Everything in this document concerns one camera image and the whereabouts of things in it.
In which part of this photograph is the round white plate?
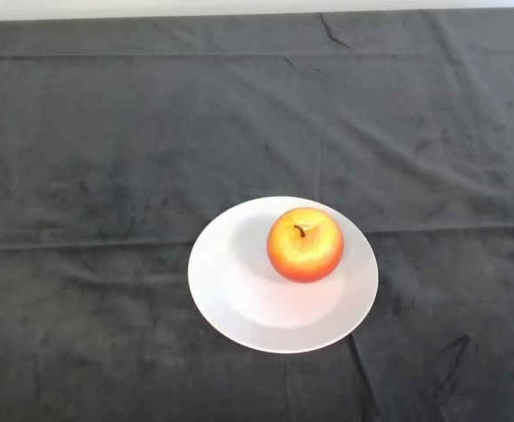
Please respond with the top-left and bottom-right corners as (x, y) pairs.
(187, 195), (380, 355)

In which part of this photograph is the red yellow apple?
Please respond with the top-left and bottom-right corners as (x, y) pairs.
(266, 207), (345, 284)

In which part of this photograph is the black velvet table cloth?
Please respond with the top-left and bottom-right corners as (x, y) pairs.
(0, 7), (514, 422)

